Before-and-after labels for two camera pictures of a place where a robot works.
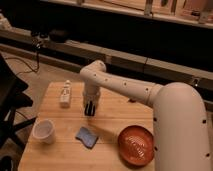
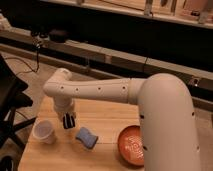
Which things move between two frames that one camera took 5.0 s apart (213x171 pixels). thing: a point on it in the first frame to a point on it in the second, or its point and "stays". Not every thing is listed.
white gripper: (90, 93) to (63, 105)
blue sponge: (87, 137) stays
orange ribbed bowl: (136, 145) stays
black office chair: (12, 97) stays
